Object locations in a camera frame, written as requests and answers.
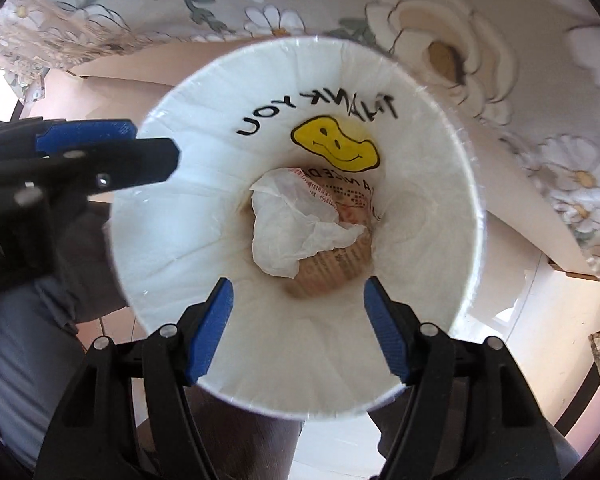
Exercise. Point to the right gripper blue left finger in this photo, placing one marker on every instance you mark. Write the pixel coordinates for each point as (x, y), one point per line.
(92, 434)

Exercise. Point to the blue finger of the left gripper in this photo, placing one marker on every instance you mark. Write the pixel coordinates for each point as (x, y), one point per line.
(94, 169)
(38, 136)

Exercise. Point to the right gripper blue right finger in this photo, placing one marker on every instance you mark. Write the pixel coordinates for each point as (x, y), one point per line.
(504, 436)

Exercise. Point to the white plastic bag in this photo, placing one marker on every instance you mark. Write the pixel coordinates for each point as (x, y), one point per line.
(298, 218)

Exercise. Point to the white lined trash bin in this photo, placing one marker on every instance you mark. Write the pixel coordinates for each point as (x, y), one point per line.
(307, 165)

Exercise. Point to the floral bed quilt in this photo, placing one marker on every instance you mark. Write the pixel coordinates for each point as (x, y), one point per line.
(527, 69)

